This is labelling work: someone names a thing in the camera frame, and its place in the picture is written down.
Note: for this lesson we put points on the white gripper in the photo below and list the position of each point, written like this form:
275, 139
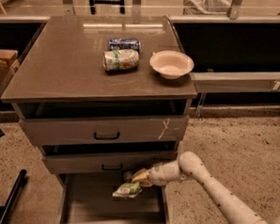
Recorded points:
154, 177

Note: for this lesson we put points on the green jalapeno chip bag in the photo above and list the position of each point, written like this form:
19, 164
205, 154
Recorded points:
128, 190

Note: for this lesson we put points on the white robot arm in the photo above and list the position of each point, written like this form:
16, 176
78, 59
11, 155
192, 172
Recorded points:
188, 164

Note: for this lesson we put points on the grey bottom drawer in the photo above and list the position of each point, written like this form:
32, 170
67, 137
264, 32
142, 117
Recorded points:
89, 200

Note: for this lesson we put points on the grey drawer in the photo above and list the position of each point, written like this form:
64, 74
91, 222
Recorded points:
104, 130
89, 200
100, 162

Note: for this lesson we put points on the grey middle drawer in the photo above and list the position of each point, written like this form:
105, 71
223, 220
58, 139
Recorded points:
100, 162

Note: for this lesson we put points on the grey drawer cabinet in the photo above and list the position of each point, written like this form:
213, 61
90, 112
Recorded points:
63, 77

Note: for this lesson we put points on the grey top drawer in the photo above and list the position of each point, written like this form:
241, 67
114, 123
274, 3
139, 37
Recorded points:
104, 130

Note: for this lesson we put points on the clear plastic bag bin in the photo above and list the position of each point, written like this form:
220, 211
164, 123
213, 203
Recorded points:
207, 7

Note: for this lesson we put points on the white paper bowl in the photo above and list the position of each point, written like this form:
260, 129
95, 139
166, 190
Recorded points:
171, 64

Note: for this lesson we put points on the green white soda can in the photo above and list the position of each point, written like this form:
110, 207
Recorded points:
119, 60

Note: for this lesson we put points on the blue soda can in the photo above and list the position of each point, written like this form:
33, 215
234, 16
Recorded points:
128, 43

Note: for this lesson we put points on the black floor stand bar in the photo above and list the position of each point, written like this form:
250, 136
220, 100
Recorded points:
13, 194

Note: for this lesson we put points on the grey metal railing right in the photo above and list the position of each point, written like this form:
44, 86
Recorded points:
241, 55

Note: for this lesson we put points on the cardboard box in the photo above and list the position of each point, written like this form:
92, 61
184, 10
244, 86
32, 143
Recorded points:
9, 62

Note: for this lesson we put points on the black chair legs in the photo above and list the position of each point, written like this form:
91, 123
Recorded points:
120, 3

